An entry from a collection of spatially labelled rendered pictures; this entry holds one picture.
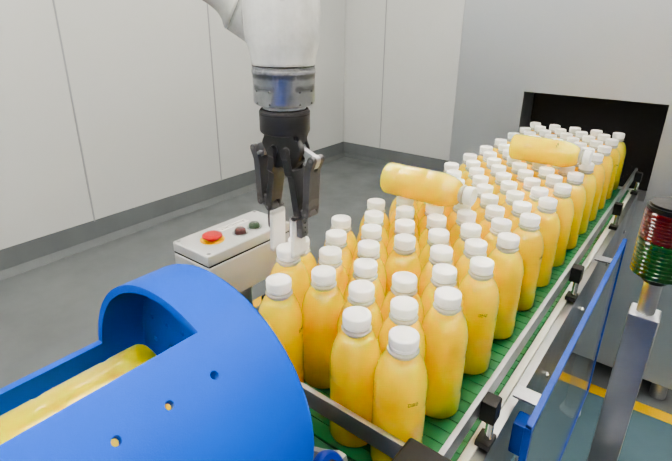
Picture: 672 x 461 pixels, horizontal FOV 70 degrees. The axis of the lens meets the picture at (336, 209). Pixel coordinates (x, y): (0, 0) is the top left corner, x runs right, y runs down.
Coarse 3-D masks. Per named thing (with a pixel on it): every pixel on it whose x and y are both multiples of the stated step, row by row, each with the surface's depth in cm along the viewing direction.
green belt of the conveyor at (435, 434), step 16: (592, 224) 146; (560, 272) 118; (544, 288) 111; (528, 320) 99; (544, 320) 99; (512, 336) 94; (496, 352) 89; (496, 368) 85; (512, 368) 85; (464, 384) 81; (480, 384) 81; (464, 400) 78; (320, 416) 74; (320, 432) 71; (432, 432) 72; (448, 432) 72; (336, 448) 69; (352, 448) 69; (368, 448) 69; (432, 448) 69; (464, 448) 69
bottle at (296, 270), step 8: (280, 264) 78; (288, 264) 78; (296, 264) 79; (272, 272) 79; (280, 272) 78; (288, 272) 78; (296, 272) 78; (304, 272) 79; (296, 280) 78; (304, 280) 79; (296, 288) 78; (304, 288) 79; (296, 296) 78
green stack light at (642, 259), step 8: (640, 240) 63; (640, 248) 63; (648, 248) 62; (656, 248) 61; (664, 248) 60; (632, 256) 65; (640, 256) 63; (648, 256) 62; (656, 256) 61; (664, 256) 60; (632, 264) 65; (640, 264) 63; (648, 264) 62; (656, 264) 61; (664, 264) 61; (640, 272) 63; (648, 272) 62; (656, 272) 62; (664, 272) 61; (648, 280) 63; (656, 280) 62; (664, 280) 61
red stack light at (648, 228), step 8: (648, 208) 62; (648, 216) 61; (656, 216) 60; (664, 216) 60; (640, 224) 64; (648, 224) 61; (656, 224) 60; (664, 224) 60; (640, 232) 63; (648, 232) 61; (656, 232) 60; (664, 232) 60; (648, 240) 62; (656, 240) 61; (664, 240) 60
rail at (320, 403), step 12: (312, 396) 68; (324, 396) 67; (312, 408) 69; (324, 408) 67; (336, 408) 66; (336, 420) 66; (348, 420) 65; (360, 420) 63; (360, 432) 64; (372, 432) 62; (384, 432) 62; (372, 444) 63; (384, 444) 62; (396, 444) 60
